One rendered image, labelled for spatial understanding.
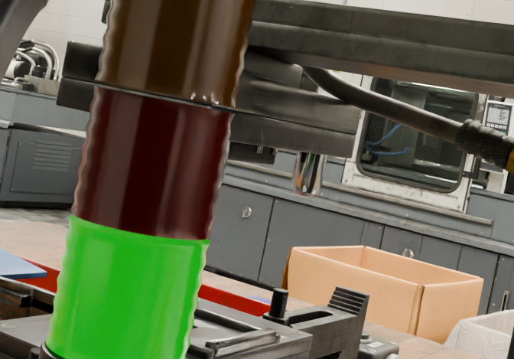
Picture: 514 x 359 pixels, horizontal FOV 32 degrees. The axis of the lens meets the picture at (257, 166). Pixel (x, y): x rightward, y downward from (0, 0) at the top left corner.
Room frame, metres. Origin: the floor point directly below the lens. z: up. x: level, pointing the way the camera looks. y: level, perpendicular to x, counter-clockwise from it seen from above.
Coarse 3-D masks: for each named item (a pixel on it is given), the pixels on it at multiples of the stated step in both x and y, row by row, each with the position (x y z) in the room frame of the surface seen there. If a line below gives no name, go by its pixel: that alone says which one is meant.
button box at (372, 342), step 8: (360, 344) 0.83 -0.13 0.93; (368, 344) 0.84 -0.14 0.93; (376, 344) 0.84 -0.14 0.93; (384, 344) 0.85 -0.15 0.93; (392, 344) 0.86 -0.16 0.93; (360, 352) 0.81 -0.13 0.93; (368, 352) 0.81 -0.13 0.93; (376, 352) 0.82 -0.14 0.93; (384, 352) 0.83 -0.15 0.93; (392, 352) 0.85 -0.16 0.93
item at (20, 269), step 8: (0, 248) 0.66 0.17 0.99; (0, 256) 0.64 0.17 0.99; (8, 256) 0.64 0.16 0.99; (16, 256) 0.65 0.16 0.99; (0, 264) 0.62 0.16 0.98; (8, 264) 0.62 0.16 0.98; (16, 264) 0.63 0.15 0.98; (24, 264) 0.63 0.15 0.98; (32, 264) 0.64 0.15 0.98; (0, 272) 0.60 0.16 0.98; (8, 272) 0.61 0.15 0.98; (16, 272) 0.61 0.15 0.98; (24, 272) 0.62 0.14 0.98; (32, 272) 0.62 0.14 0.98; (40, 272) 0.63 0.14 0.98
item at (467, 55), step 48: (288, 0) 0.46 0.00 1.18; (96, 48) 0.48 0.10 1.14; (288, 48) 0.46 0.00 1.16; (336, 48) 0.45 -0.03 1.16; (384, 48) 0.44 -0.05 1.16; (432, 48) 0.42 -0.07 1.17; (480, 48) 0.41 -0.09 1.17; (240, 96) 0.46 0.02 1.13; (288, 96) 0.51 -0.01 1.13; (240, 144) 0.51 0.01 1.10; (288, 144) 0.52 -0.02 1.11; (336, 144) 0.57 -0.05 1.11
